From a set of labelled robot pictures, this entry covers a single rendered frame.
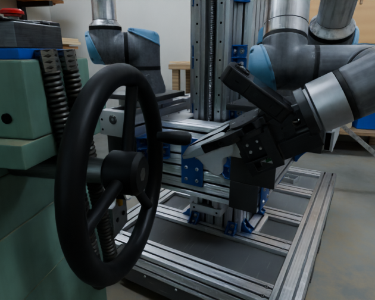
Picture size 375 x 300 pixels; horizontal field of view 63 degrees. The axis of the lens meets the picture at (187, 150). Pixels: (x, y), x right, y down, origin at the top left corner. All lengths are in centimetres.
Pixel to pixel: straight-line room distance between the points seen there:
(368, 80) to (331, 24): 48
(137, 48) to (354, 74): 85
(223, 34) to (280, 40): 58
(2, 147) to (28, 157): 3
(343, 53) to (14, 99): 46
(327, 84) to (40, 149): 37
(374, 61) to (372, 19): 335
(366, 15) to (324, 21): 288
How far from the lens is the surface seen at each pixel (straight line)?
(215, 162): 49
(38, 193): 57
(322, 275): 162
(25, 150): 39
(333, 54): 54
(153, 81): 117
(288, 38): 55
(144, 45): 117
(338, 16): 90
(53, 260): 65
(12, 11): 51
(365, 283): 166
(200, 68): 116
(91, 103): 32
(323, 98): 44
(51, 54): 40
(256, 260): 127
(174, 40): 386
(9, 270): 56
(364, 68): 45
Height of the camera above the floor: 97
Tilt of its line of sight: 18 degrees down
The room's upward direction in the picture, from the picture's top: straight up
